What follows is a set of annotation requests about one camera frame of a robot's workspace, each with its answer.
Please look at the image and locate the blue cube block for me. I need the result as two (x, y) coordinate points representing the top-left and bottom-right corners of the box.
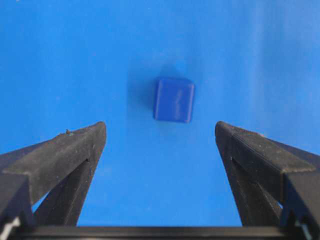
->
(153, 77), (196, 123)

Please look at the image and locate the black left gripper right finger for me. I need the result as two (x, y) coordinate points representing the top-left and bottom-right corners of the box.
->
(214, 121), (320, 240)

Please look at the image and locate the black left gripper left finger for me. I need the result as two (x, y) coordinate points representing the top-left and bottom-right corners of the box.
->
(0, 121), (107, 240)

